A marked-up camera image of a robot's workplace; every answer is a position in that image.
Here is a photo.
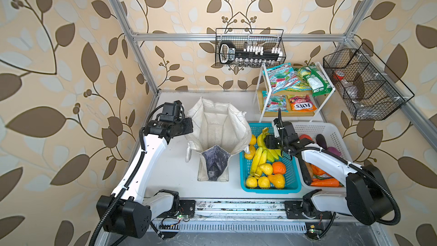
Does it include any yellow banana bunch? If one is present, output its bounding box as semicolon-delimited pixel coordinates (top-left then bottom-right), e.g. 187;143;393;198
249;126;282;179

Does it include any white fabric grocery bag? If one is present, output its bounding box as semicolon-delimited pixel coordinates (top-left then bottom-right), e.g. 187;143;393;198
185;97;252;182

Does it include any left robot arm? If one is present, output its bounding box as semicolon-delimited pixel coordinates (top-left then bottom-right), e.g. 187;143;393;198
89;100;193;246

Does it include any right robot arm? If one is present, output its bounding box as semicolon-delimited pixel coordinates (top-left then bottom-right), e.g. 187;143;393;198
266;117;401;226

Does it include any teal candy bag lower shelf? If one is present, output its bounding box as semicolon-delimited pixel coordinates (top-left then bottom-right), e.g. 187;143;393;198
262;91;287;112

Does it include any teal candy bag shelf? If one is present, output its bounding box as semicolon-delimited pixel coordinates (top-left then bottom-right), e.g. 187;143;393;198
262;91;287;112
264;63;299;93

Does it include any red Fox's candy bag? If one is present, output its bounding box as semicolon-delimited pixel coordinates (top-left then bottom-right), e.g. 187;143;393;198
287;95;317;112

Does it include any teal candy bag top shelf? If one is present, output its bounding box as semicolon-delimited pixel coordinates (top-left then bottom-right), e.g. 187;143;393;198
264;63;299;93

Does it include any green snack bag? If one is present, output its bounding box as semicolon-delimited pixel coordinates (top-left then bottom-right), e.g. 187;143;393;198
297;64;332;97

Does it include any red tomato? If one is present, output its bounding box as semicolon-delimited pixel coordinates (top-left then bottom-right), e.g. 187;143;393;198
299;134;313;141

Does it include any orange fruit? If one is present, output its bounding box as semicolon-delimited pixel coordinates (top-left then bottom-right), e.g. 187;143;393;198
272;161;287;175

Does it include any purple eggplant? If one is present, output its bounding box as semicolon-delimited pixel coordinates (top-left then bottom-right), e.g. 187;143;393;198
316;134;328;150

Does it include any yellow pear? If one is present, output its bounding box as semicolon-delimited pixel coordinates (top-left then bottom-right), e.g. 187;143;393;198
267;174;286;189

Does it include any teal plastic basket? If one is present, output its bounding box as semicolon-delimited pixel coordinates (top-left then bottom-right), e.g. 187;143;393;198
239;122;303;194

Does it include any white plastic basket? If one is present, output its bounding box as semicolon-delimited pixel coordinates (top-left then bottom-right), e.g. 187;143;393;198
291;122;354;192

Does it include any purple onion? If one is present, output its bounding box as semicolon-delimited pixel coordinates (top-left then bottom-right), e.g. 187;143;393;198
327;147;341;157

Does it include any orange carrot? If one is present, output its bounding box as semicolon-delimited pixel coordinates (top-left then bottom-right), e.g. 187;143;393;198
311;178;342;188

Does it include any plastic bottle red cap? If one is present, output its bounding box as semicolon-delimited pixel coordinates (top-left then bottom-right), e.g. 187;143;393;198
333;71;358;99

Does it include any black tool set in basket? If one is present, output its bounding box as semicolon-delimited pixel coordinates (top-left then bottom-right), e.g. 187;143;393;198
215;41;286;67

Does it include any white wire shelf rack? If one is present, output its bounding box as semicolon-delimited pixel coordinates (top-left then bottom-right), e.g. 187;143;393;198
255;62;336;124

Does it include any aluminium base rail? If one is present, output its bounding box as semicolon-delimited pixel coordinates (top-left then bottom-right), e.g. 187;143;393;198
105;197;383;235

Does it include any black wire basket back wall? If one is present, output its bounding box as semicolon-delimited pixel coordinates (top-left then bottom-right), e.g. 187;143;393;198
215;27;286;68

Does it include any black wire basket wall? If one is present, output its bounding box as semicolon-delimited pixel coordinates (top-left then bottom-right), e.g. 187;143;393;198
323;43;414;121
215;27;286;68

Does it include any black wire basket right wall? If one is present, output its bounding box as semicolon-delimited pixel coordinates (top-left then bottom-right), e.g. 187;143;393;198
323;43;414;121

